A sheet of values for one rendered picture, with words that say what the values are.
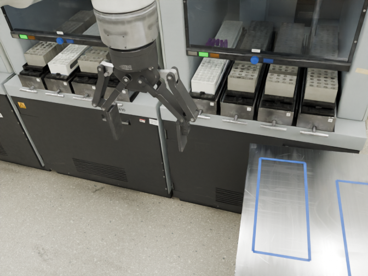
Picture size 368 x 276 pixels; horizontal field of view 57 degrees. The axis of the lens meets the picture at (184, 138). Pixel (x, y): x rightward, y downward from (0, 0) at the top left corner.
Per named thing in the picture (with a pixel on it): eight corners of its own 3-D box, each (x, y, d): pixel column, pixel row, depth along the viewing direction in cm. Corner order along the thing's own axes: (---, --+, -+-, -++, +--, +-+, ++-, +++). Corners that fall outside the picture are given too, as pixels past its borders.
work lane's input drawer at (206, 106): (222, 39, 195) (222, 24, 189) (246, 41, 191) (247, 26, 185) (182, 117, 145) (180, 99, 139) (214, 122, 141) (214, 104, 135)
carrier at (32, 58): (49, 64, 169) (45, 53, 165) (47, 67, 167) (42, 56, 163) (30, 62, 172) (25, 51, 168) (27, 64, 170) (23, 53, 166)
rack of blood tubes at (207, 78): (209, 59, 166) (209, 47, 162) (229, 61, 163) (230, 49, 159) (191, 93, 145) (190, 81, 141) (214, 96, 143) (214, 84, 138)
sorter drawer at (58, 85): (111, 30, 214) (108, 16, 208) (132, 32, 211) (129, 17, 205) (42, 96, 164) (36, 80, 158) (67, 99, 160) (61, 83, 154)
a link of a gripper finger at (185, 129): (182, 108, 60) (199, 110, 59) (184, 130, 63) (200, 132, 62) (179, 113, 59) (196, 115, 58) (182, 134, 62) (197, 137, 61)
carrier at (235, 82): (255, 90, 141) (256, 78, 137) (254, 92, 140) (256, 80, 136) (228, 86, 144) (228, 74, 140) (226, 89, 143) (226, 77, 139)
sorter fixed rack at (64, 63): (82, 46, 185) (79, 35, 181) (99, 48, 182) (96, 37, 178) (51, 75, 164) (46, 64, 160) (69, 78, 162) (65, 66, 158)
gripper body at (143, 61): (95, 47, 51) (108, 98, 58) (147, 52, 49) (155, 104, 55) (117, 26, 56) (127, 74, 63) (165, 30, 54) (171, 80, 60)
